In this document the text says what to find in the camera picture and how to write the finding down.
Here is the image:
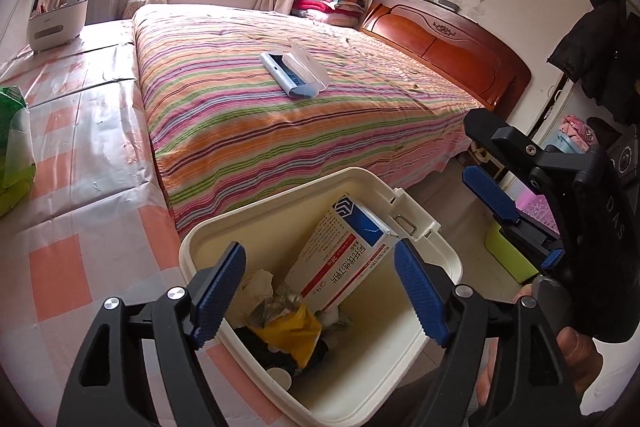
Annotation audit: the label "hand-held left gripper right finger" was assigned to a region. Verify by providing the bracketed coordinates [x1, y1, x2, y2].
[393, 238, 583, 427]

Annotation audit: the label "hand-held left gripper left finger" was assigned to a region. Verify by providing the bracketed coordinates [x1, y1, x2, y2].
[55, 241, 248, 427]

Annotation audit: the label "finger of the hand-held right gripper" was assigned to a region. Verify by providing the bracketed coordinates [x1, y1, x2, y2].
[462, 166, 563, 268]
[464, 111, 586, 192]

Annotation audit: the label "white paper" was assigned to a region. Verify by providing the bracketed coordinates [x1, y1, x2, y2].
[240, 269, 276, 325]

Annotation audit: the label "white plastic bin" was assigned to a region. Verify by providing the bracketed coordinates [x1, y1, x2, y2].
[178, 167, 463, 425]

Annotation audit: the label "yellow snack wrapper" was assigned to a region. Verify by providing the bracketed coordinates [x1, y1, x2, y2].
[252, 304, 323, 368]

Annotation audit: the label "white red blue medicine box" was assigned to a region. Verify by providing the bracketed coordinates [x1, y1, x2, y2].
[284, 194, 401, 313]

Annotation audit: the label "person's right hand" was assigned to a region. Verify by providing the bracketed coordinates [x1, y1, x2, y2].
[477, 284, 606, 408]

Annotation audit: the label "pink patterned box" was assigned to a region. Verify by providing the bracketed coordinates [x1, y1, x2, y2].
[515, 187, 561, 233]

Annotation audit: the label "green storage box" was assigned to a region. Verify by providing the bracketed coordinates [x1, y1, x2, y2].
[484, 219, 541, 284]

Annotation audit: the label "pink folded clothes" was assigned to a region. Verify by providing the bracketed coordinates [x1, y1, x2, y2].
[560, 116, 601, 152]

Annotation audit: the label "wooden bed headboard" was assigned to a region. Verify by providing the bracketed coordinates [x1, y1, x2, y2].
[360, 0, 532, 112]

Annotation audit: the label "black hanging jacket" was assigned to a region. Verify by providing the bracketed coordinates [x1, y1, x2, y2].
[547, 0, 640, 122]

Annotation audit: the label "bed with striped cover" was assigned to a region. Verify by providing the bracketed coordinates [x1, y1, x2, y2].
[131, 3, 483, 238]

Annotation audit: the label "blue white lint brush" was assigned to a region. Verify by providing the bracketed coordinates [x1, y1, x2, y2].
[260, 44, 329, 99]

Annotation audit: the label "green plastic bag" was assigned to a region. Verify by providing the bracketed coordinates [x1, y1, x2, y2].
[0, 85, 37, 218]

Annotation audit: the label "pile of small clothes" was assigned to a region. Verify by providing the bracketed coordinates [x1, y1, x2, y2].
[122, 0, 168, 20]

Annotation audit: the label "white desktop organizer box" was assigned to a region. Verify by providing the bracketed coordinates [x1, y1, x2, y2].
[27, 0, 89, 54]

